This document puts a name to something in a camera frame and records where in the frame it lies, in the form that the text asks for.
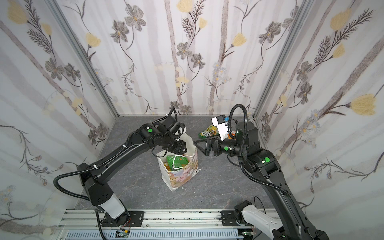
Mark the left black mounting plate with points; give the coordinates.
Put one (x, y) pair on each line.
(136, 219)

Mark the green snack packet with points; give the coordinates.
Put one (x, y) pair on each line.
(176, 162)

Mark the white vented cable duct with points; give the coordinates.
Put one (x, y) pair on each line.
(191, 234)

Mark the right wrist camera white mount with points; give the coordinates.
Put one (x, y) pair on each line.
(221, 123)

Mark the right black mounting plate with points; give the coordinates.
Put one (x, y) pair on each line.
(228, 218)

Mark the green Fox's candy bag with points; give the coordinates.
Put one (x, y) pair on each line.
(209, 132)

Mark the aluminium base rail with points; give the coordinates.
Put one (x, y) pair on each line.
(84, 225)

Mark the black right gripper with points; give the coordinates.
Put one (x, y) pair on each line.
(216, 146)

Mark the white cartoon paper gift bag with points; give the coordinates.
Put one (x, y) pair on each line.
(176, 179)

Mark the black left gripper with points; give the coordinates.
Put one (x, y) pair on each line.
(179, 146)

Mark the black mounting plate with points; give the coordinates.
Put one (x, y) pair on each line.
(228, 218)
(136, 219)

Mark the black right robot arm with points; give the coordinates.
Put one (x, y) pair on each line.
(261, 166)

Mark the yellow snack packet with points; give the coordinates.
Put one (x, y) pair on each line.
(167, 167)

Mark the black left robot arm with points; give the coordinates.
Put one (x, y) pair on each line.
(165, 133)

